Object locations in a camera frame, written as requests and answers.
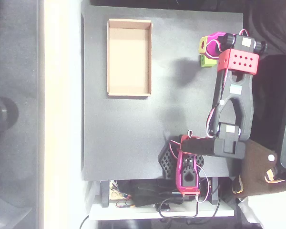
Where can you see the black work board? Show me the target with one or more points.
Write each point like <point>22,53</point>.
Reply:
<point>124,133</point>

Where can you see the small black controller module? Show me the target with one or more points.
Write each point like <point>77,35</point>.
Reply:
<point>165,208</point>

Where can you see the beige perforated part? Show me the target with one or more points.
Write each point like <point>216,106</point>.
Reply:
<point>115,195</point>

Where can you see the white shelf board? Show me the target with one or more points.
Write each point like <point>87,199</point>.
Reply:
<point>124,213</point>

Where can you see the magenta gripper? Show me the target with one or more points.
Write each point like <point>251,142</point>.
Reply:
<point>209,48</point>

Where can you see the shallow cardboard box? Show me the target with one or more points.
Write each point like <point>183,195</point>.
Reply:
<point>128,59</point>

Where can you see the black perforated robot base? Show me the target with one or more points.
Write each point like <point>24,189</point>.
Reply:
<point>165,162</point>

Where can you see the small green cube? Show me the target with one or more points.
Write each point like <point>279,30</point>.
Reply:
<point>208,62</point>

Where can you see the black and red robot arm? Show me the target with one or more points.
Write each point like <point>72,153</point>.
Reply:
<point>238,95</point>

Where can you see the white plastic bag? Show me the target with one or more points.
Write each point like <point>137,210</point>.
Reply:
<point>271,210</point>

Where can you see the black cylindrical object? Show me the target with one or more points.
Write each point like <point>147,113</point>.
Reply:
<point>4,112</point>

